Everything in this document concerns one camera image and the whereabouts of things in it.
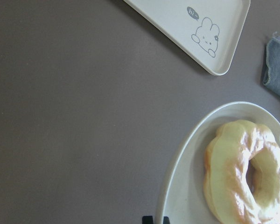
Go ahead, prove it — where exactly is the grey folded cloth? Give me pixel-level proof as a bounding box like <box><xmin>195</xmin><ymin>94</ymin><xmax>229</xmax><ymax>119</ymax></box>
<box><xmin>263</xmin><ymin>33</ymin><xmax>280</xmax><ymax>96</ymax></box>

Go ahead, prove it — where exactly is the glazed donut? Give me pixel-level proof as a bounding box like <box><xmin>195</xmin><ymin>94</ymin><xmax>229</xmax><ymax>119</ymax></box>
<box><xmin>204</xmin><ymin>120</ymin><xmax>280</xmax><ymax>224</ymax></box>

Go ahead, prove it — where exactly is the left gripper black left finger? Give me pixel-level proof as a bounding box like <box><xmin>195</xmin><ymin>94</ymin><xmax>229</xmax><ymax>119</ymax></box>
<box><xmin>142</xmin><ymin>216</ymin><xmax>154</xmax><ymax>224</ymax></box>

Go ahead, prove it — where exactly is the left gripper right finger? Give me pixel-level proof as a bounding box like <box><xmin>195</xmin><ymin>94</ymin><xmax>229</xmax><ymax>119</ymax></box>
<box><xmin>163</xmin><ymin>216</ymin><xmax>170</xmax><ymax>224</ymax></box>

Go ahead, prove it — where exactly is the white plate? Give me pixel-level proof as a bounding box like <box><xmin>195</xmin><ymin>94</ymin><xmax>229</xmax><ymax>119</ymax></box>
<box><xmin>154</xmin><ymin>101</ymin><xmax>280</xmax><ymax>224</ymax></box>

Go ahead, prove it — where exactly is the cream rabbit tray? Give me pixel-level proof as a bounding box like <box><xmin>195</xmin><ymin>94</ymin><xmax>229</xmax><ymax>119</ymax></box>
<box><xmin>126</xmin><ymin>0</ymin><xmax>251</xmax><ymax>76</ymax></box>

